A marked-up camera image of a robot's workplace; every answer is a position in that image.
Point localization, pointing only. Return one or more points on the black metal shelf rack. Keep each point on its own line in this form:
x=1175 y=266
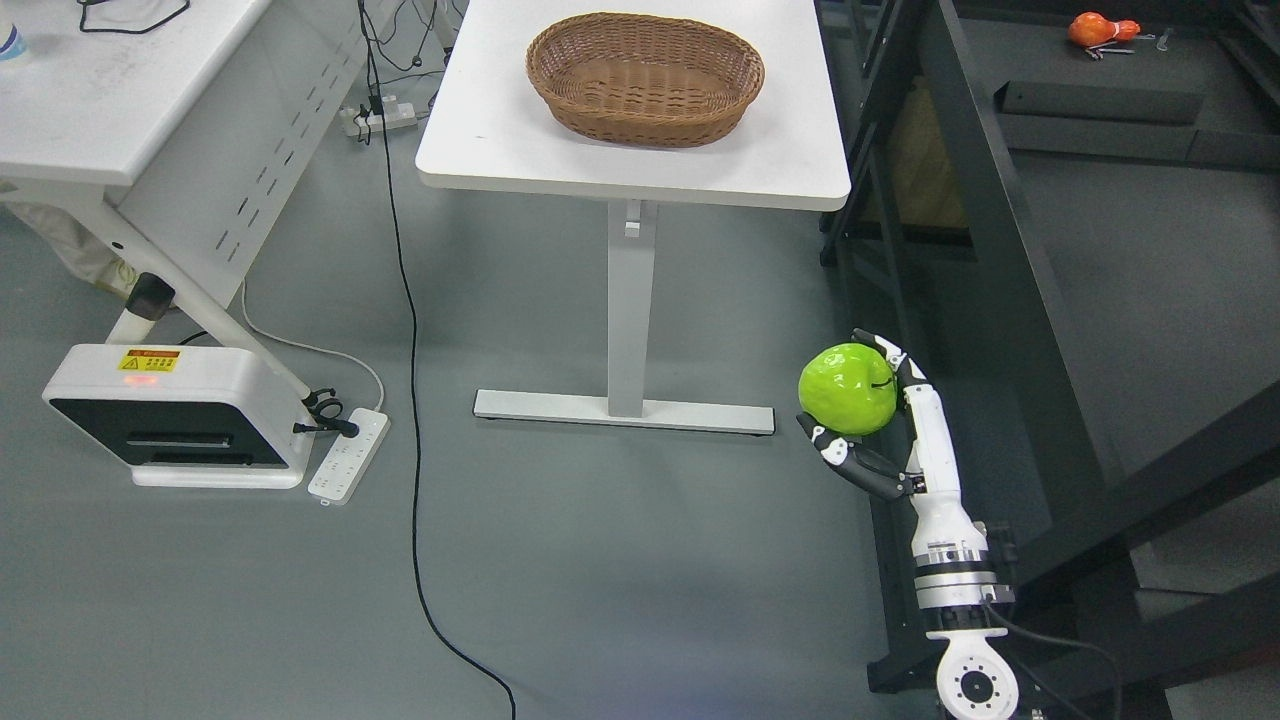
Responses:
x=1079 y=246

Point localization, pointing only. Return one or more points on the white box device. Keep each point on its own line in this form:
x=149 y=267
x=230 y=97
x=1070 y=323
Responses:
x=185 y=416

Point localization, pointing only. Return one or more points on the brown wicker basket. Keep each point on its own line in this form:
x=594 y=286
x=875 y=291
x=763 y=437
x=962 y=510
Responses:
x=644 y=80

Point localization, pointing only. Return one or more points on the green apple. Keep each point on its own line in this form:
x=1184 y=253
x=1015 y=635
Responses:
x=850 y=389

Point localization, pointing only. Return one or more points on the white standing desk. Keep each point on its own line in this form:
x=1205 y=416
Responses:
x=489 y=131

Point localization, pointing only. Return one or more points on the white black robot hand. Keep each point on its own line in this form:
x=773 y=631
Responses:
x=930 y=479

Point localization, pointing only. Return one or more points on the paper cup blue band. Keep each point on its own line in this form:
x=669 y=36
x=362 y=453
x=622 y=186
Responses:
x=14 y=48

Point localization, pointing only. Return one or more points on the white power strip near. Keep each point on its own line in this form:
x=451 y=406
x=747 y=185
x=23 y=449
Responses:
x=345 y=465

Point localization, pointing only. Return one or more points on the white power strip far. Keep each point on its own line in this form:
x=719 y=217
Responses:
x=362 y=123

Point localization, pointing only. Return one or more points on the orange toy on shelf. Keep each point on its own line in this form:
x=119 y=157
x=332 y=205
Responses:
x=1092 y=29

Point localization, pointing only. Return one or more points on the white folding table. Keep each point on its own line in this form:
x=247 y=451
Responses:
x=179 y=147

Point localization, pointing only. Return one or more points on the white power strip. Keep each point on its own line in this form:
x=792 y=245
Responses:
x=362 y=123
x=345 y=465

